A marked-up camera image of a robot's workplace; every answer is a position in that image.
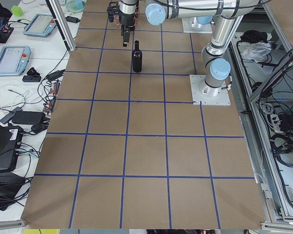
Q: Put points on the crumpled white cloth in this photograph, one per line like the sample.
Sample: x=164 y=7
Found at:
x=257 y=52

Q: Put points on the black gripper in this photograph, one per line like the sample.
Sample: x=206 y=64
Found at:
x=127 y=19

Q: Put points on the dark wine bottle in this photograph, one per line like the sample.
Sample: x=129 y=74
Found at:
x=137 y=57

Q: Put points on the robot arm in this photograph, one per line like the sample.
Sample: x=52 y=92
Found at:
x=218 y=17
x=197 y=22

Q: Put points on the black laptop computer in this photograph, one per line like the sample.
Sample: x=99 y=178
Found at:
x=10 y=142

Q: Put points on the blue teach pendant far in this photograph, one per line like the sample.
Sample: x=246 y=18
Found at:
x=41 y=25

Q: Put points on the black power adapter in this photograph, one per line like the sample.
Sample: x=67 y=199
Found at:
x=72 y=19

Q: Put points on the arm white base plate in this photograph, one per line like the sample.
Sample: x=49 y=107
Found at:
x=187 y=28
x=202 y=94

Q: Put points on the blue teach pendant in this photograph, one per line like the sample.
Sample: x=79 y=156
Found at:
x=13 y=60
x=41 y=25

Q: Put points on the blue foam cube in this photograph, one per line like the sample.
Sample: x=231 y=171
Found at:
x=79 y=4

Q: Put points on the black power brick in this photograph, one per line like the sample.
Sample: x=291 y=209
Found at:
x=28 y=117

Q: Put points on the copper wire wine basket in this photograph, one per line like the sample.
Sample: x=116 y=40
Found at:
x=136 y=11

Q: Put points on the blue teach pendant near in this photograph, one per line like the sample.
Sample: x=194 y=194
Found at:
x=13 y=60

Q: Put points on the green glass plate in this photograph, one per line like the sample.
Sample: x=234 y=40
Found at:
x=75 y=6

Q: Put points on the aluminium frame post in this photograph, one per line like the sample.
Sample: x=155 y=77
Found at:
x=60 y=20

